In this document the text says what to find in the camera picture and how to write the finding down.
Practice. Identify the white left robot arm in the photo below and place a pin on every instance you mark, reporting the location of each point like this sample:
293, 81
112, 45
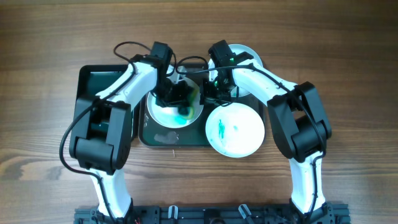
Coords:
98, 141

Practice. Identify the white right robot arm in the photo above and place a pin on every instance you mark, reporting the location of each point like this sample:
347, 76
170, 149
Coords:
299, 124

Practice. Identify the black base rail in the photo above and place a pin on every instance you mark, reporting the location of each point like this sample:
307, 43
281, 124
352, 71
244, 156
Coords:
276, 213

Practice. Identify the small black water tray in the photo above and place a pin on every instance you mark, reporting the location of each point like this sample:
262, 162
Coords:
93, 81

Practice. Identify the large black tray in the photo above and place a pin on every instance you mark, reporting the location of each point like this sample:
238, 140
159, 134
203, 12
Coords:
153, 134

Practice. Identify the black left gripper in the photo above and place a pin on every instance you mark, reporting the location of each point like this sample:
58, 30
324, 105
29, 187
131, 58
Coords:
175, 94

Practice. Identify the white plate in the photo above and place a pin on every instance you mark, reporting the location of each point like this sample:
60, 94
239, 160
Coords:
235, 131
166, 116
237, 49

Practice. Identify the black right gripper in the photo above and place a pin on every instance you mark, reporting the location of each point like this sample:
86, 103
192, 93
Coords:
214, 94

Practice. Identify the green yellow sponge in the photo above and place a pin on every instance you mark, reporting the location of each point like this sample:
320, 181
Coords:
186, 112

